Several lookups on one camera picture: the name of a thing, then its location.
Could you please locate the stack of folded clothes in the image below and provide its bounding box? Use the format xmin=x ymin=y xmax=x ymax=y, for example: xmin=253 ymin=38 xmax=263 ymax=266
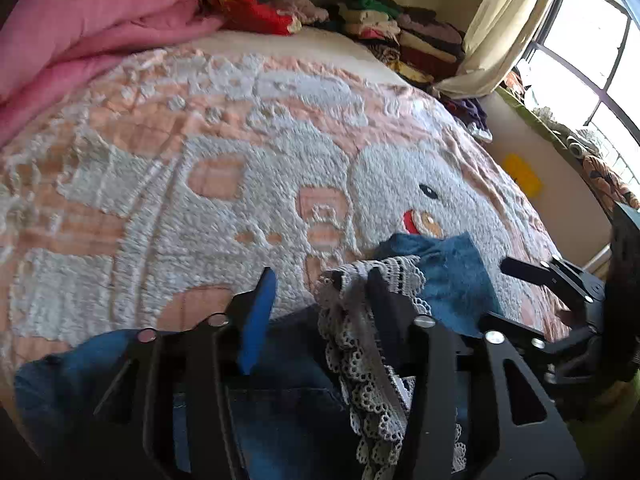
xmin=327 ymin=0 xmax=467 ymax=86

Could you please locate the cream curtain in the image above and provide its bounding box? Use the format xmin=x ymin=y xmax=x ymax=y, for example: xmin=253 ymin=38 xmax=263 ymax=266
xmin=435 ymin=0 xmax=567 ymax=100

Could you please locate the purple clothes pile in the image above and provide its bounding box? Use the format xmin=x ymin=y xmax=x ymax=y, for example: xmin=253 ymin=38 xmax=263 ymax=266
xmin=440 ymin=95 xmax=494 ymax=143

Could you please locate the yellow card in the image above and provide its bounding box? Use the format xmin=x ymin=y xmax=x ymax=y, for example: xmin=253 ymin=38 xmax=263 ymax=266
xmin=502 ymin=154 xmax=544 ymax=199

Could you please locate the green windowsill cloth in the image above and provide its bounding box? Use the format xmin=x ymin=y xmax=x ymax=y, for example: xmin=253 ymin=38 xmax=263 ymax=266
xmin=496 ymin=86 xmax=576 ymax=152

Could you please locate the red patterned cloth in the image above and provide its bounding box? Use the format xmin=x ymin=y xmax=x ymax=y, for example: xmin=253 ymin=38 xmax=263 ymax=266
xmin=197 ymin=0 xmax=303 ymax=36

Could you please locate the cream bed sheet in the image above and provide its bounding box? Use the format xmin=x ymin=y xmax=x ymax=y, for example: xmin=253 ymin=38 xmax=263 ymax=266
xmin=195 ymin=27 xmax=401 ymax=86

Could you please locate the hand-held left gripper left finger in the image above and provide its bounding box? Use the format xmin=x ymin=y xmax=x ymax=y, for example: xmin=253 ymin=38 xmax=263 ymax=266
xmin=92 ymin=266 xmax=279 ymax=480

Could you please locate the mauve fuzzy cloth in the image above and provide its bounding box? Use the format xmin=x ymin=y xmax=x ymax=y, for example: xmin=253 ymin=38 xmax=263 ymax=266
xmin=272 ymin=0 xmax=331 ymax=24

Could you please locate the blue denim garment with lace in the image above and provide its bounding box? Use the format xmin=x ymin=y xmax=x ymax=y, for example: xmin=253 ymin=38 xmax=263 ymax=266
xmin=15 ymin=232 xmax=503 ymax=480

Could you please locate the window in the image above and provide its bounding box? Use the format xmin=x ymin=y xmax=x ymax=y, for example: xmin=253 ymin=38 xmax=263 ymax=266
xmin=520 ymin=0 xmax=640 ymax=191

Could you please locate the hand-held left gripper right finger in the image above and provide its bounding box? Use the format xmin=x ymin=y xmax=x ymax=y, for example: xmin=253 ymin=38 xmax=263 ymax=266
xmin=367 ymin=267 xmax=586 ymax=480

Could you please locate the peach printed fleece blanket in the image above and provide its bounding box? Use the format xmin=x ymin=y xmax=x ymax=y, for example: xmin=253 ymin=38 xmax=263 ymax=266
xmin=0 ymin=42 xmax=576 ymax=401

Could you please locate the pink quilt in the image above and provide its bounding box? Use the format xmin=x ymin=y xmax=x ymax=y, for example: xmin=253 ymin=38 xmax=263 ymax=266
xmin=0 ymin=0 xmax=226 ymax=146

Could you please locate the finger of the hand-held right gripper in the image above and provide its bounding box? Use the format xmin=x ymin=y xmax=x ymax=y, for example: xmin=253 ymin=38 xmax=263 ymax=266
xmin=479 ymin=311 xmax=599 ymax=362
xmin=500 ymin=256 xmax=608 ymax=307

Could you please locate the orange patterned cloth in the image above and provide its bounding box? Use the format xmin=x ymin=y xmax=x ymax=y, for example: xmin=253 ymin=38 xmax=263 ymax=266
xmin=581 ymin=154 xmax=640 ymax=211

